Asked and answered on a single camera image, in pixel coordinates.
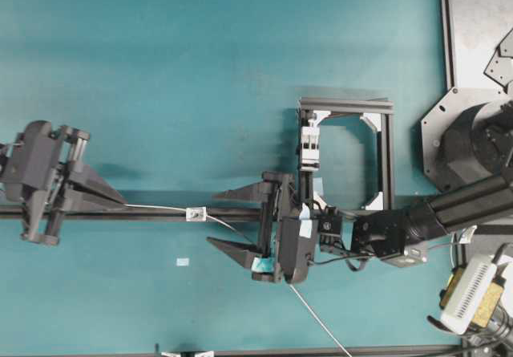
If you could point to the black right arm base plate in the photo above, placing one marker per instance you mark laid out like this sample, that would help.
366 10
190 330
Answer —
466 137

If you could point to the silver rail bracket with hole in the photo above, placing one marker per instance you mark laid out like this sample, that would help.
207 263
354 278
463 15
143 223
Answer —
196 214

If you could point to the teal tape on finger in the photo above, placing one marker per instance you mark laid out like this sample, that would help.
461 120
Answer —
263 265

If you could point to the black bottom edge rail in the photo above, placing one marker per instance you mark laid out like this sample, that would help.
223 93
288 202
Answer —
323 351

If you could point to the white wire guide block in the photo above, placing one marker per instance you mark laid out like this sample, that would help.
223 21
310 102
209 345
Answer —
309 152

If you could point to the long black aluminium rail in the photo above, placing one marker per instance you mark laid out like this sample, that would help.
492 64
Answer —
228 215

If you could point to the black vertical rail top right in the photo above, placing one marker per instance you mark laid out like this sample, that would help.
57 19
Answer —
448 43

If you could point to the white perforated power adapter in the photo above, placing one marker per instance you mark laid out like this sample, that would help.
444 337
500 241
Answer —
477 299

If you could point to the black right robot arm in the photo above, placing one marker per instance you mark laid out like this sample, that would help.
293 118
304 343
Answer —
396 236

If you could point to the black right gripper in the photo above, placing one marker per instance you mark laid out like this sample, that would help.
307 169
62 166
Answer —
288 230

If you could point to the black aluminium frame fixture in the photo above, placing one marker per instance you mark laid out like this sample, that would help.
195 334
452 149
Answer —
377 114

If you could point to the white label tag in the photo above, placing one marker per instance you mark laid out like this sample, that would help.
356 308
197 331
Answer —
467 235

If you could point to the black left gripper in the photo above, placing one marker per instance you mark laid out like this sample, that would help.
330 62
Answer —
34 171

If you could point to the small tape piece on table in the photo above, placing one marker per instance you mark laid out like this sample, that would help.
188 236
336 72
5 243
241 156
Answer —
182 262

